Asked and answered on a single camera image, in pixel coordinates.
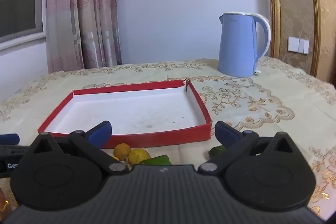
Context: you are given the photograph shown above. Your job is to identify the white wall switch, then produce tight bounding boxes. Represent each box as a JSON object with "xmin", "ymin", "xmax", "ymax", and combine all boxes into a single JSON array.
[{"xmin": 287, "ymin": 36, "xmax": 310, "ymax": 55}]

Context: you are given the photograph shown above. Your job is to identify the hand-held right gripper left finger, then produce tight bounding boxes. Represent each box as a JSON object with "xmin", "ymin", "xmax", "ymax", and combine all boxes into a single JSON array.
[{"xmin": 31, "ymin": 121, "xmax": 131, "ymax": 176}]

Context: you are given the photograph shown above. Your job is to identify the green cucumber piece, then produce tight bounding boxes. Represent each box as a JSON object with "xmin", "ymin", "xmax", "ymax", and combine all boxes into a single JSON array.
[
  {"xmin": 208, "ymin": 145, "xmax": 227, "ymax": 158},
  {"xmin": 139, "ymin": 154, "xmax": 172, "ymax": 165}
]

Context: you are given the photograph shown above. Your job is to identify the brown longan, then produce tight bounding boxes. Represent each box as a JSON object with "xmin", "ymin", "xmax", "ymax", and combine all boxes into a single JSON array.
[{"xmin": 114, "ymin": 143, "xmax": 132, "ymax": 159}]

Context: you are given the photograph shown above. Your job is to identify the pink patterned curtain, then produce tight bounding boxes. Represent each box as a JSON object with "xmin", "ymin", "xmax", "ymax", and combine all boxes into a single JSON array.
[{"xmin": 43, "ymin": 0, "xmax": 122, "ymax": 74}]

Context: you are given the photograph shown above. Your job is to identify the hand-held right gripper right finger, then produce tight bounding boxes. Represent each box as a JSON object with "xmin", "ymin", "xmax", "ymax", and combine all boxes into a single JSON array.
[{"xmin": 198, "ymin": 121, "xmax": 302, "ymax": 176}]

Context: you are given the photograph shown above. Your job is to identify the blue electric kettle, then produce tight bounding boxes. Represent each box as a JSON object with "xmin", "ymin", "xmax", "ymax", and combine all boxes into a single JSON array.
[{"xmin": 217, "ymin": 12, "xmax": 271, "ymax": 77}]

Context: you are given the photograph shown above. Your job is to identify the gold wall trim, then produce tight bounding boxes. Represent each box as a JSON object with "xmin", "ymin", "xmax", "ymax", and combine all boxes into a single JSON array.
[
  {"xmin": 304, "ymin": 0, "xmax": 322, "ymax": 77},
  {"xmin": 262, "ymin": 0, "xmax": 282, "ymax": 59}
]

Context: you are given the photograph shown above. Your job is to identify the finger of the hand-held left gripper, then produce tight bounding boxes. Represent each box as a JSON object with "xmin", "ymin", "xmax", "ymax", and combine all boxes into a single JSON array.
[{"xmin": 0, "ymin": 133, "xmax": 29, "ymax": 153}]

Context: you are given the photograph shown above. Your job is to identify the cream embroidered tablecloth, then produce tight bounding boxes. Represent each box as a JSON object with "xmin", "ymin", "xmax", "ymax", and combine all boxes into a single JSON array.
[{"xmin": 0, "ymin": 57, "xmax": 336, "ymax": 216}]

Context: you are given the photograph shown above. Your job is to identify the red cardboard box tray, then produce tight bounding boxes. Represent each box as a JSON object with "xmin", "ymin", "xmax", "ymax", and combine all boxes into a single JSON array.
[{"xmin": 37, "ymin": 79, "xmax": 212, "ymax": 149}]

